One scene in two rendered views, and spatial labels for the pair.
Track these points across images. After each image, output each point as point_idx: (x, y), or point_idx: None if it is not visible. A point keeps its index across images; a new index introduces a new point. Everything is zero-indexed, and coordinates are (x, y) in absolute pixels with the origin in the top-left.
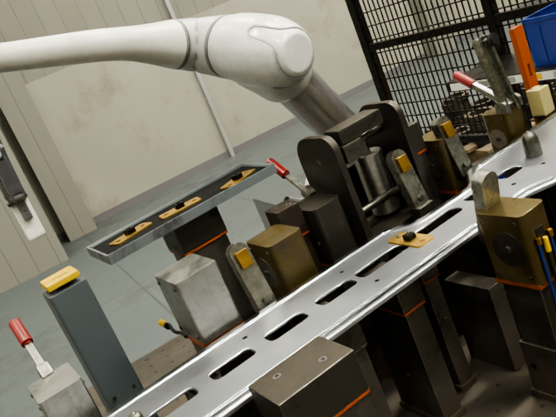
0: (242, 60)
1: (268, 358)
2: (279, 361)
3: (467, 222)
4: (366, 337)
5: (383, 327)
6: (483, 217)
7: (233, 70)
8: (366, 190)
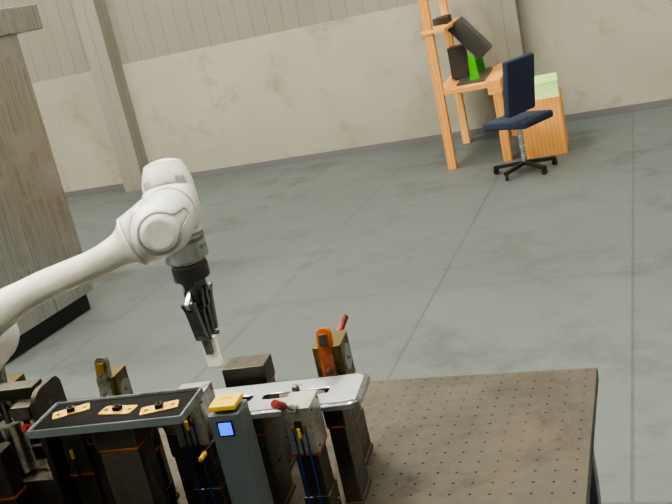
0: (13, 328)
1: (232, 391)
2: (233, 387)
3: None
4: None
5: None
6: (116, 376)
7: (8, 339)
8: (27, 448)
